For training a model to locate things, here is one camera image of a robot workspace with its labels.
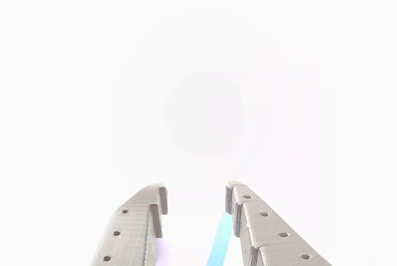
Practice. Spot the blue tape square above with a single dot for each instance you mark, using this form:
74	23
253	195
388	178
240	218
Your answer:
220	241

